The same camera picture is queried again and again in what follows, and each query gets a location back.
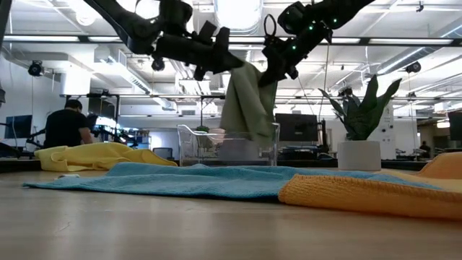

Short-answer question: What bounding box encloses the orange microfiber towel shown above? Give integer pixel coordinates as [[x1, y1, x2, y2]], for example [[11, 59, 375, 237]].
[[277, 152, 462, 222]]

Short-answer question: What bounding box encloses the black computer monitor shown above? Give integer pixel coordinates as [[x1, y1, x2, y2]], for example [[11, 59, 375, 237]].
[[448, 110, 462, 142], [274, 113, 319, 143], [4, 114, 34, 140]]

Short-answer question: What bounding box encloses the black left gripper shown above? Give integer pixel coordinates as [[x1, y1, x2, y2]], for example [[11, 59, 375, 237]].
[[152, 20, 246, 82]]

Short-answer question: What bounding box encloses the black metal stand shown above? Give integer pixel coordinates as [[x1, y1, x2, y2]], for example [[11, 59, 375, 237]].
[[200, 95, 255, 133], [58, 92, 121, 120]]

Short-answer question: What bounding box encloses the green microfiber towel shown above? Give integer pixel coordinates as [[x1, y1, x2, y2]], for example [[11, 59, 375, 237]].
[[219, 61, 279, 146]]

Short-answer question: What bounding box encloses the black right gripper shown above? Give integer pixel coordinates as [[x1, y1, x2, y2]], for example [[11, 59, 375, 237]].
[[257, 24, 334, 88]]

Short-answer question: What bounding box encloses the white plant pot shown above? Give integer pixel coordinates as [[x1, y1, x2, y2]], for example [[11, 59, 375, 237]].
[[336, 140, 383, 172]]

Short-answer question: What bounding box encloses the clear plastic bin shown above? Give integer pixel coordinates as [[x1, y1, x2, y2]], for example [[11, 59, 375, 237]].
[[176, 123, 282, 168]]

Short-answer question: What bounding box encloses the artificial green plant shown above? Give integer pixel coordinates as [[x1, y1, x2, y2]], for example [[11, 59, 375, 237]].
[[318, 74, 403, 142]]

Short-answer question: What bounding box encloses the blue microfiber towel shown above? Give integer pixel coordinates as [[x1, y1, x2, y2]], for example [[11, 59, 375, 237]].
[[22, 161, 445, 202]]

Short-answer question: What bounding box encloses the yellow microfiber towel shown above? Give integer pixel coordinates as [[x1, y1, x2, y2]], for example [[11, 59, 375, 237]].
[[33, 141, 179, 173]]

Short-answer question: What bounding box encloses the white kiosk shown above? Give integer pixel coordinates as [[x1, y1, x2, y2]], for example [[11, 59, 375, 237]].
[[377, 100, 397, 161]]

